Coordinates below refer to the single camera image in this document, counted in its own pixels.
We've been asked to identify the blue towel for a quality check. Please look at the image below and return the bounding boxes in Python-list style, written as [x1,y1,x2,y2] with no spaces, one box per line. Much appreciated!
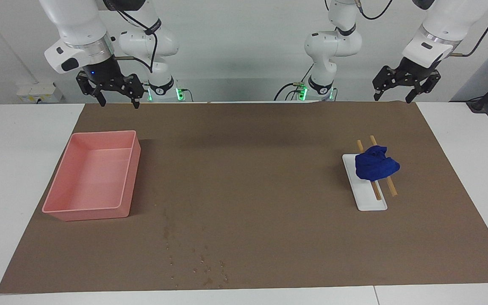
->
[355,145,400,182]

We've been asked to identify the white towel rack base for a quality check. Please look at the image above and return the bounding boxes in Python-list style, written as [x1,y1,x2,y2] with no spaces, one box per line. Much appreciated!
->
[342,153,388,211]

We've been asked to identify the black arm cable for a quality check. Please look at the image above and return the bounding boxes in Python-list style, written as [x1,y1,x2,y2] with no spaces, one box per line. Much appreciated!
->
[354,0,488,58]
[102,0,160,73]

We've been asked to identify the pink plastic bin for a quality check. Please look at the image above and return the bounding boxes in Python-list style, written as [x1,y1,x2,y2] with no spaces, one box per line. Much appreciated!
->
[42,130,141,222]

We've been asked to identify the brown table mat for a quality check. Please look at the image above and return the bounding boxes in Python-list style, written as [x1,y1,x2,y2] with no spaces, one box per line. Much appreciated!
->
[0,101,488,294]

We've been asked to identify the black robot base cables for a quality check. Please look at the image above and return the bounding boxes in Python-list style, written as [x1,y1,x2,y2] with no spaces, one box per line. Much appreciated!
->
[274,64,315,101]

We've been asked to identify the white wall socket box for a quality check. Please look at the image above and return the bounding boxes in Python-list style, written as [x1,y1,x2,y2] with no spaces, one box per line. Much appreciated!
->
[17,83,63,103]

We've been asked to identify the wooden rack rod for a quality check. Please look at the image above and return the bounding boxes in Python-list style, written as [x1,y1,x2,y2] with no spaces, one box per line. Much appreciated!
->
[357,140,383,201]
[370,136,398,197]

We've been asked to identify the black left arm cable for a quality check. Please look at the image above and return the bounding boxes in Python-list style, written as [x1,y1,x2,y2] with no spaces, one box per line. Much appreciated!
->
[354,0,488,58]

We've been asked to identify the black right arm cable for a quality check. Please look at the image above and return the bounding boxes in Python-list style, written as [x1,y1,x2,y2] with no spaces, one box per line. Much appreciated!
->
[102,0,160,73]

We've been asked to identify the water droplets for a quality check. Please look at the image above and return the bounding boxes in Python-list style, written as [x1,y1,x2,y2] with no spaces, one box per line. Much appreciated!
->
[161,208,230,289]

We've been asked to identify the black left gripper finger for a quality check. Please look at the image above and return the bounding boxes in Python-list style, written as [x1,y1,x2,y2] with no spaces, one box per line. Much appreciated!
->
[405,70,442,104]
[373,65,402,101]

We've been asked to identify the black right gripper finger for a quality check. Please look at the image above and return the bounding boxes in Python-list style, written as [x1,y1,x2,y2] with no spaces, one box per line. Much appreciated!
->
[117,74,145,109]
[76,71,107,108]

